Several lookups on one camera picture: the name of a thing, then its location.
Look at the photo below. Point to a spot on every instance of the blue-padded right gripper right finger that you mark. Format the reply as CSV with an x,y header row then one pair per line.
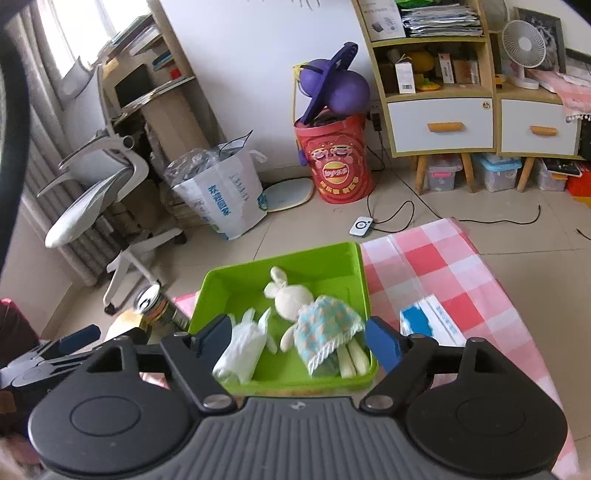
x,y
405,360

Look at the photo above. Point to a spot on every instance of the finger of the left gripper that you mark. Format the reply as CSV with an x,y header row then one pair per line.
x,y
73,342

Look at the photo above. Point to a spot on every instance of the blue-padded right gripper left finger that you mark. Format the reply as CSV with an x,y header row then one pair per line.
x,y
190,359

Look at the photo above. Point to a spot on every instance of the white tissue pack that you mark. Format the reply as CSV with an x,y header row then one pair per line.
x,y
248,340

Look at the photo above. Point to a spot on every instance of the rabbit doll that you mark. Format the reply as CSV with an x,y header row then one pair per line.
x,y
324,330

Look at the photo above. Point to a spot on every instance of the blue white milk carton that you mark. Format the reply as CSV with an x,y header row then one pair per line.
x,y
428,317

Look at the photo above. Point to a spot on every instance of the dark tin can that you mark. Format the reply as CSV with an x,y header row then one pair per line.
x,y
157,309

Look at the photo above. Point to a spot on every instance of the cookie jar with gold lid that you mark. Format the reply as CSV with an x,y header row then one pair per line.
x,y
129,320

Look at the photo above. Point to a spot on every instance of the red white checkered tablecloth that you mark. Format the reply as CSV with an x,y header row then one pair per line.
x,y
436,259

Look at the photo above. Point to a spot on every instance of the green plastic bin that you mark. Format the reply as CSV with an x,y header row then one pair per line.
x,y
335,270

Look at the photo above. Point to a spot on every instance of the white paper sack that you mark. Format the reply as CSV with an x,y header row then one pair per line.
x,y
221,185

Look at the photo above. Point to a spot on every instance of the white bathroom scale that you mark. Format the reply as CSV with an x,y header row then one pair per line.
x,y
288,194

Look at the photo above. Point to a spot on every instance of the white office chair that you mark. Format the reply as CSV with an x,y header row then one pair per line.
x,y
83,213

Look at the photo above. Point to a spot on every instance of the clear plastic storage box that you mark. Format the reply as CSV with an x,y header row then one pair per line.
x,y
442,171

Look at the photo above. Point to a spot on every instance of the blue lid storage box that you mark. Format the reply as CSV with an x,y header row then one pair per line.
x,y
496,173

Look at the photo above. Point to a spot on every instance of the red snack barrel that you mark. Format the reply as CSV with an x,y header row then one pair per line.
x,y
336,153

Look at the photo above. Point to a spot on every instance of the wooden desk shelf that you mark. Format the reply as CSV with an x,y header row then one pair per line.
x,y
149,83

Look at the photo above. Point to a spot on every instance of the purple bounce ball toy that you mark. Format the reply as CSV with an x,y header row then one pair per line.
x,y
330,84

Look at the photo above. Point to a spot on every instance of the wooden cabinet with drawers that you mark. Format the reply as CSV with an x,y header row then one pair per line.
x,y
466,119

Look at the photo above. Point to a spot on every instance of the white small box on shelf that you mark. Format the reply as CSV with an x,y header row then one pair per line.
x,y
405,77

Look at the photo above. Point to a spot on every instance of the white desk fan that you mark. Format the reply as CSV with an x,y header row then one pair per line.
x,y
525,46

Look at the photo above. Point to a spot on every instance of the stack of papers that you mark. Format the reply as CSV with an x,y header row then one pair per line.
x,y
442,20

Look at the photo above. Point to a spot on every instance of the framed picture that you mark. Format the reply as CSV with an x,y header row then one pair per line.
x,y
550,27

